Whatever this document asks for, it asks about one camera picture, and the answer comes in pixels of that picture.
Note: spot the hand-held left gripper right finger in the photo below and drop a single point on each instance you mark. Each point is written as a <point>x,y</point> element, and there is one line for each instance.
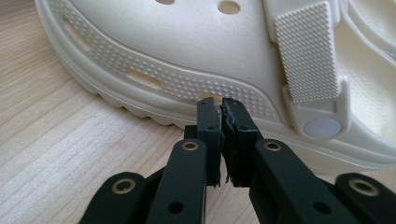
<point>280,180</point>

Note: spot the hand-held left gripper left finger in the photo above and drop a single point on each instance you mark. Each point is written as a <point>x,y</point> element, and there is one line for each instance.
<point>183,174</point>

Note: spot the cream clog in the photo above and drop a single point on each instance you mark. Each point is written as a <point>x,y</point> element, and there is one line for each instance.
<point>186,46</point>

